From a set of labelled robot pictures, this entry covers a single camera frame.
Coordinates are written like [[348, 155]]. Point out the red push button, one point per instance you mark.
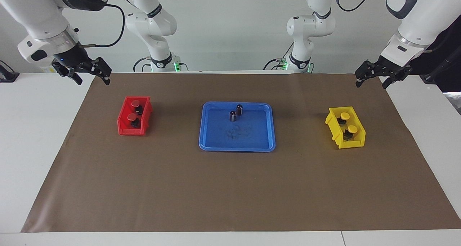
[[135, 103], [132, 117]]

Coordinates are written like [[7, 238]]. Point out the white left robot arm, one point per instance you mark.
[[425, 15]]

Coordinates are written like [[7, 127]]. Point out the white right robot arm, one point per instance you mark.
[[36, 15]]

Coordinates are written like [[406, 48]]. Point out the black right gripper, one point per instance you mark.
[[74, 57]]

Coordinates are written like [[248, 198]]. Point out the black backdrop panel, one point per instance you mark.
[[446, 40]]

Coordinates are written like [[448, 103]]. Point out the brown table mat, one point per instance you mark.
[[230, 188]]

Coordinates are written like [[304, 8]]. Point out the red plastic bin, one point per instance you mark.
[[124, 125]]

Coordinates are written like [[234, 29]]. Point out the black clamp bracket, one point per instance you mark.
[[7, 76]]

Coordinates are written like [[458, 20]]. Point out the blue plastic tray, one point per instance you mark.
[[252, 134]]

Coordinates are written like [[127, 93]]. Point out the yellow push button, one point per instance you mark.
[[352, 129], [345, 115]]

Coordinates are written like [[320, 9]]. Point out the yellow plastic bin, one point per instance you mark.
[[358, 138]]

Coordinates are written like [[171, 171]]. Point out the black cylindrical capacitor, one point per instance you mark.
[[239, 110], [233, 116]]

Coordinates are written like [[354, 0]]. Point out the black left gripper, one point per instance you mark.
[[390, 67]]

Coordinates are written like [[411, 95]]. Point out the black tripod leg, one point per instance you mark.
[[443, 66]]

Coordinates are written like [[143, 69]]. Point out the white wall socket strip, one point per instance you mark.
[[47, 69]]

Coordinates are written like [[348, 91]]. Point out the grey crinkled sheet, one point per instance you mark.
[[454, 103]]

